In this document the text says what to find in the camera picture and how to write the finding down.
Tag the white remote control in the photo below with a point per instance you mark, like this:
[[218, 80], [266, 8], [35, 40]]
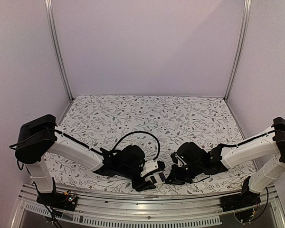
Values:
[[155, 179]]

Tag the aluminium front rail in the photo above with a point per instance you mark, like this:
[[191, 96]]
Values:
[[117, 205]]

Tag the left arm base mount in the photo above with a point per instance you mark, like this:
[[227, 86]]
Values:
[[65, 201]]

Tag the floral patterned table mat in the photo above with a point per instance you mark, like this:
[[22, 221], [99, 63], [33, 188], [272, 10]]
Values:
[[101, 120]]

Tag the left aluminium frame post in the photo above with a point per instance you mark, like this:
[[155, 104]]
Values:
[[57, 50]]

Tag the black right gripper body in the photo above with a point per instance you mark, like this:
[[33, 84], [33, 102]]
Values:
[[187, 173]]

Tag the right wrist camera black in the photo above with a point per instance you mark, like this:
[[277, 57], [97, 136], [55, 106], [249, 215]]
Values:
[[177, 160]]

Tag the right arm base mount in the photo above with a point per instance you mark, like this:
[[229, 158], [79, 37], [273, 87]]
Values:
[[244, 199]]

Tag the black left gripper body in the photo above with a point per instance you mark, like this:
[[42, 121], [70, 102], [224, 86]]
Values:
[[135, 184]]

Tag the aluminium frame post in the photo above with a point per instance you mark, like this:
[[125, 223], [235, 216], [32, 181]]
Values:
[[57, 50], [239, 50]]

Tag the purple AAA battery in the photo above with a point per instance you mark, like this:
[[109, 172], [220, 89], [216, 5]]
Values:
[[162, 176]]

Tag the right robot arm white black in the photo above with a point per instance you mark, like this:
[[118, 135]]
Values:
[[190, 160]]

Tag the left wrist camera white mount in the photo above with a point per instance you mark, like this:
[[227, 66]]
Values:
[[152, 166]]

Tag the right aluminium frame post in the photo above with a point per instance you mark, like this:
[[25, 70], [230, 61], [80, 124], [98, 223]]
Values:
[[239, 50]]

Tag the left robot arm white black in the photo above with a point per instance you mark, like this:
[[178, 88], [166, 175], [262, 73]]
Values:
[[43, 135]]

